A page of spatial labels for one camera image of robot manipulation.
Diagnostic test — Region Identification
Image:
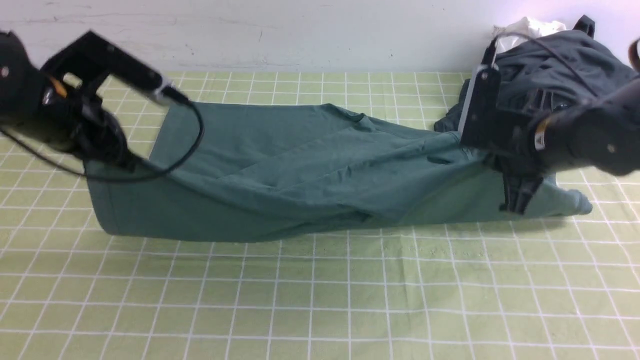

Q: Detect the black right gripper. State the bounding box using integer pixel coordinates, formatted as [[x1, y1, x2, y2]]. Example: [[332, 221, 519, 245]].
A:
[[482, 110, 559, 215]]

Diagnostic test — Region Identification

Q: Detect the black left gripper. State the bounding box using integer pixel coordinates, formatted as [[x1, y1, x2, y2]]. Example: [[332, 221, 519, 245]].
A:
[[47, 89, 138, 173]]

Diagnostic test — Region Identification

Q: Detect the green checkered tablecloth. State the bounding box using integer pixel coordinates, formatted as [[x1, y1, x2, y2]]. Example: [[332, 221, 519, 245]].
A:
[[0, 70, 640, 360]]

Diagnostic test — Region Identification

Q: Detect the white crumpled cloth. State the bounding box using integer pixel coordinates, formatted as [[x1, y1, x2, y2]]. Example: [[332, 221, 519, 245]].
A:
[[492, 16, 568, 54]]

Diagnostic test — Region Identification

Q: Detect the green long-sleeved shirt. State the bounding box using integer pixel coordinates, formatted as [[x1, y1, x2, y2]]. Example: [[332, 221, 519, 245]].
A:
[[87, 102, 593, 243]]

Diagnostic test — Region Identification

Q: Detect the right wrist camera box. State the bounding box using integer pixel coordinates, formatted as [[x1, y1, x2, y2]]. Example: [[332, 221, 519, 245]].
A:
[[458, 45, 501, 150]]

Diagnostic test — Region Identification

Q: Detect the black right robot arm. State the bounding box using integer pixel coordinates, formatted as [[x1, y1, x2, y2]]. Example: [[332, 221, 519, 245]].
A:
[[468, 78, 639, 215]]

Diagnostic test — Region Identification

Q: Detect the dark grey crumpled garment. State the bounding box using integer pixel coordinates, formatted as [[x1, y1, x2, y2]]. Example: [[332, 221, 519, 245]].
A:
[[433, 15, 640, 151]]

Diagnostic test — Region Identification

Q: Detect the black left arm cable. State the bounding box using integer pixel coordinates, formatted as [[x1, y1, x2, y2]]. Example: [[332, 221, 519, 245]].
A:
[[0, 97, 205, 183]]

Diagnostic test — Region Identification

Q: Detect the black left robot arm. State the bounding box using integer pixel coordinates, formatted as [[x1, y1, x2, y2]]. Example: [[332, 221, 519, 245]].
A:
[[0, 31, 139, 173]]

